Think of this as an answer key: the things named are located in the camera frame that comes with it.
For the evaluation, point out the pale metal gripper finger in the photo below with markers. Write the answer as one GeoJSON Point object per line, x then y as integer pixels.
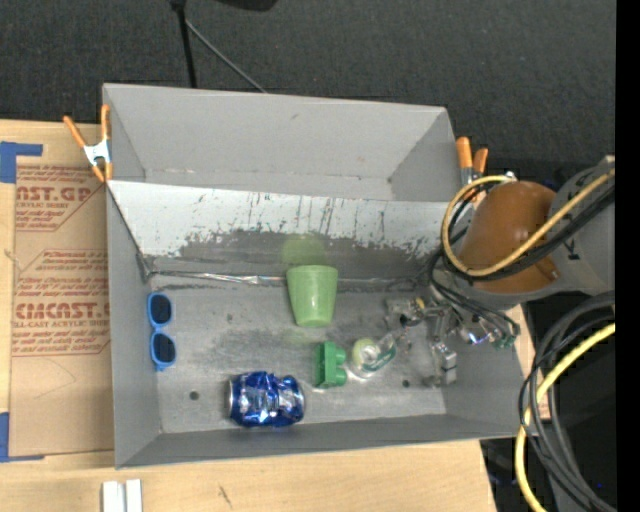
{"type": "Point", "coordinates": [400, 309]}
{"type": "Point", "coordinates": [445, 361]}

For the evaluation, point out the blue sunglasses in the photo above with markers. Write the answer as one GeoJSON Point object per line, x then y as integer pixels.
{"type": "Point", "coordinates": [161, 331]}

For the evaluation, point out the clear bottle with green label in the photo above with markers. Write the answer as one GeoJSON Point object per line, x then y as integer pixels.
{"type": "Point", "coordinates": [372, 357]}

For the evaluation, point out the green plastic cup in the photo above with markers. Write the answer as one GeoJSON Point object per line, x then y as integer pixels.
{"type": "Point", "coordinates": [312, 295]}

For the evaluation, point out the grey metal bin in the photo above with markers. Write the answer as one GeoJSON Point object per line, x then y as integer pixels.
{"type": "Point", "coordinates": [240, 320]}

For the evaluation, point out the crushed blue drink can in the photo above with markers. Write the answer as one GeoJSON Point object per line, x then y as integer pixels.
{"type": "Point", "coordinates": [265, 400]}

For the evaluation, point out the brown cardboard board, red print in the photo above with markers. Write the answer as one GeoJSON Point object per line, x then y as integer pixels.
{"type": "Point", "coordinates": [60, 280]}

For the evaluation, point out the green toy building block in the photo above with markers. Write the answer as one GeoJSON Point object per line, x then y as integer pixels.
{"type": "Point", "coordinates": [329, 365]}

